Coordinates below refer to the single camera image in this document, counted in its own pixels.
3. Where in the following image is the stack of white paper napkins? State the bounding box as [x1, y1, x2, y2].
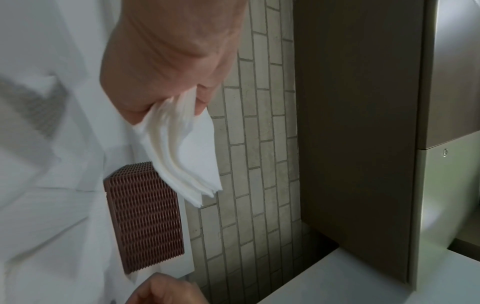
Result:
[131, 88, 224, 208]

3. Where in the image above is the person's right hand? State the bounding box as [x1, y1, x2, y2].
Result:
[124, 271, 206, 304]

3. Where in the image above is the stainless steel dispenser housing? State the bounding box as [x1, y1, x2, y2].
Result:
[415, 0, 480, 150]

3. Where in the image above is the white garment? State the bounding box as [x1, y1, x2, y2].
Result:
[0, 0, 151, 304]

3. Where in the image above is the brown woven mesh box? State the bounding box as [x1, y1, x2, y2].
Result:
[102, 161, 186, 274]

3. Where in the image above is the person's left hand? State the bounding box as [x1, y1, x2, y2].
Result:
[99, 0, 249, 124]

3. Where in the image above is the cream metal cabinet with keyhole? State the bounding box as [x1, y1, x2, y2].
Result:
[406, 130, 480, 286]

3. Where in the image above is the brown cabinet side panel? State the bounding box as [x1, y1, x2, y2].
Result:
[291, 0, 428, 283]

